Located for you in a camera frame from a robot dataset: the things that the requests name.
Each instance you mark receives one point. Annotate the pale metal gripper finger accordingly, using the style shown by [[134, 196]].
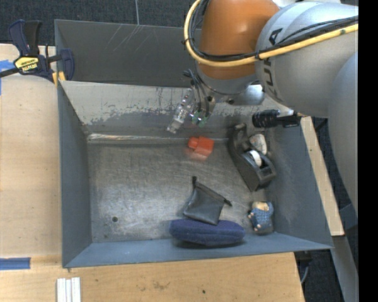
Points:
[[175, 115], [183, 117]]

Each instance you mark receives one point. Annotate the orange-red toy block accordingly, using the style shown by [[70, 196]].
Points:
[[202, 145]]

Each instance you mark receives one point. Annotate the small white beige toy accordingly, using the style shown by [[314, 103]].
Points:
[[259, 143]]

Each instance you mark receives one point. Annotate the grey metal bin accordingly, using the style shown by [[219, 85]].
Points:
[[138, 181]]

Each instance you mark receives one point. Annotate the black tape dispenser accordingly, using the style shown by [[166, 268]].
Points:
[[250, 168]]

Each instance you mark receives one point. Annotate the dark blue cushion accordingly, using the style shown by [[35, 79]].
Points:
[[208, 234]]

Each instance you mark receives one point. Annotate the toy animal in blue clothes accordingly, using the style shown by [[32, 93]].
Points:
[[262, 219]]

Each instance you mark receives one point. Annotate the black cylinder on white bracket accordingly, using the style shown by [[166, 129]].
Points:
[[264, 119]]

